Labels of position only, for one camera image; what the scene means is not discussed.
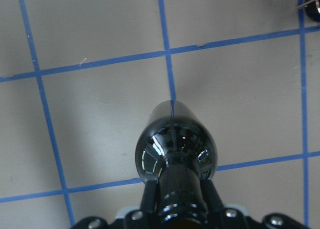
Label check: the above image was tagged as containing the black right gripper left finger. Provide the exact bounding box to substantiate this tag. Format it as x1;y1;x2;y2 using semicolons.
140;180;158;213

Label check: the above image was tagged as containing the wine bottle in basket rear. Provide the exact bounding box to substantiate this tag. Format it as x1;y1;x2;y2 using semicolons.
304;0;320;23

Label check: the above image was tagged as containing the dark glass wine bottle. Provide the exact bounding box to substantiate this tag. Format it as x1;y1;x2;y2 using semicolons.
135;100;217;229

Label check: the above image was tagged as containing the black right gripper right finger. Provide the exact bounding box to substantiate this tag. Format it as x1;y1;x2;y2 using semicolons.
201;179;224;212

